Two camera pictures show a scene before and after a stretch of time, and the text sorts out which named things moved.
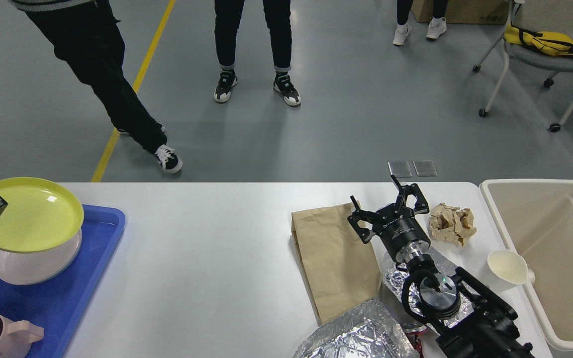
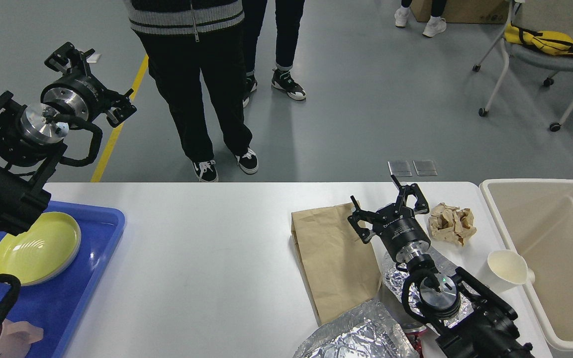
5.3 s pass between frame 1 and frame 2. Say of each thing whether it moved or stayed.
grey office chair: stayed
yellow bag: stayed
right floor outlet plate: stayed
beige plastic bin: stayed
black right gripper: stayed
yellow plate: moved
